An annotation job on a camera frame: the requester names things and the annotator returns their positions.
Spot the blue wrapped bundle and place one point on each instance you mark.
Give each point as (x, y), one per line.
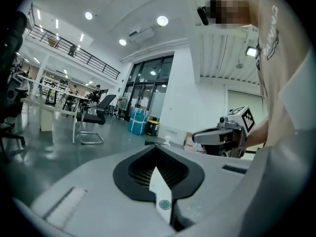
(137, 121)

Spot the black bin yellow lid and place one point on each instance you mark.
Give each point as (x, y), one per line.
(153, 128)

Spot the white bucket red label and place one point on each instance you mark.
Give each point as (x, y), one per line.
(191, 144)

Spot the rectangular ceiling lamp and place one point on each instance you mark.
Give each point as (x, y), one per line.
(251, 51)

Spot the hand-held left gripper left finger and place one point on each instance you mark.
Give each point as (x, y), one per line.
(86, 206)

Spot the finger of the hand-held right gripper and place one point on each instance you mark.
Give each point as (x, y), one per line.
(212, 136)

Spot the person's beige printed shirt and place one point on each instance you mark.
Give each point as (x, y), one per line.
(281, 70)

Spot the black-framed glass door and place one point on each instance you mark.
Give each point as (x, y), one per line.
(148, 88)

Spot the black swivel office chair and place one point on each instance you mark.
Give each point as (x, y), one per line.
(11, 70)

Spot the black balcony railing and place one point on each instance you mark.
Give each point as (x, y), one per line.
(81, 55)

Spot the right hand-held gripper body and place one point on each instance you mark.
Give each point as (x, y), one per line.
(243, 122)

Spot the person's right forearm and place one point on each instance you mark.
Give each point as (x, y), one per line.
(259, 134)

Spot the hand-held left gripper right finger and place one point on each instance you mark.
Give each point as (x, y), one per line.
(214, 201)

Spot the long white desk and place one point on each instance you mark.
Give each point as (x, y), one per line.
(51, 107)

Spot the black cantilever chair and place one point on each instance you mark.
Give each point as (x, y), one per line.
(93, 118)

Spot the black head camera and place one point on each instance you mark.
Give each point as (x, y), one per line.
(203, 15)

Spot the round ceiling light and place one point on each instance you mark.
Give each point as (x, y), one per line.
(122, 42)
(88, 15)
(162, 20)

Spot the white air conditioner unit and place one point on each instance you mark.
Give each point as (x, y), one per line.
(142, 34)

